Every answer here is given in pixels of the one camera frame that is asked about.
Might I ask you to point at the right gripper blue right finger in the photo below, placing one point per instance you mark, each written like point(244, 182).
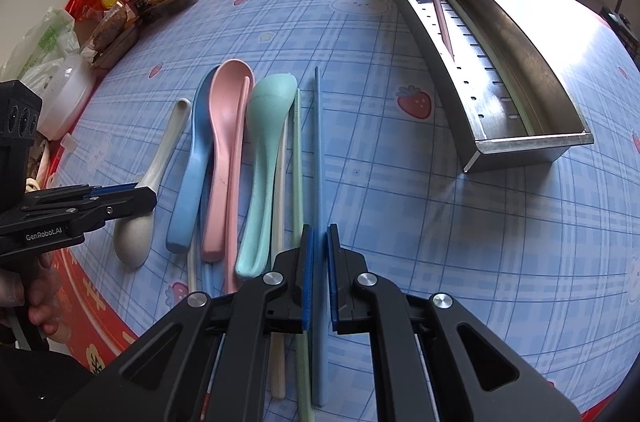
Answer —
point(332, 245)

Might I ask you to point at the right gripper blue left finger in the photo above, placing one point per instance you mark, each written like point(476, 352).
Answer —
point(308, 246)

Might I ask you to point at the white spoon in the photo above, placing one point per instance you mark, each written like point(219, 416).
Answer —
point(133, 233)

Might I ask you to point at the white chopstick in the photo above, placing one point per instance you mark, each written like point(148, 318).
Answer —
point(277, 352)
point(192, 265)

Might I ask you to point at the blue spoon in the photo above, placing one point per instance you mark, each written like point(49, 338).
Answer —
point(183, 218)

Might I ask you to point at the green spoon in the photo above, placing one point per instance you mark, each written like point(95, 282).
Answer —
point(267, 109)

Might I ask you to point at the green chopstick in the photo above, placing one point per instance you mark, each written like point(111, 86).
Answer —
point(486, 86)
point(305, 410)

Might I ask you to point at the pink spoon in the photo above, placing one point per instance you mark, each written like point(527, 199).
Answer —
point(224, 96)

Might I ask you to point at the person left hand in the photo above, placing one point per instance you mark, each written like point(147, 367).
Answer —
point(37, 292)

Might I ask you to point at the white plastic lidded container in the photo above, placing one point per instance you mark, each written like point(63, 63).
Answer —
point(64, 97)

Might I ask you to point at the green white plastic bag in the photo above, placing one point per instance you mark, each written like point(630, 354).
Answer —
point(53, 37)

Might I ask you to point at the brown food packet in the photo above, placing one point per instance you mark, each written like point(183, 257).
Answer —
point(113, 38)

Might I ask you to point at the blue plaid table mat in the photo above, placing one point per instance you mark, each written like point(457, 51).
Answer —
point(547, 256)

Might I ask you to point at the stainless steel utensil tray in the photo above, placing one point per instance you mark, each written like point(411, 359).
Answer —
point(558, 122)

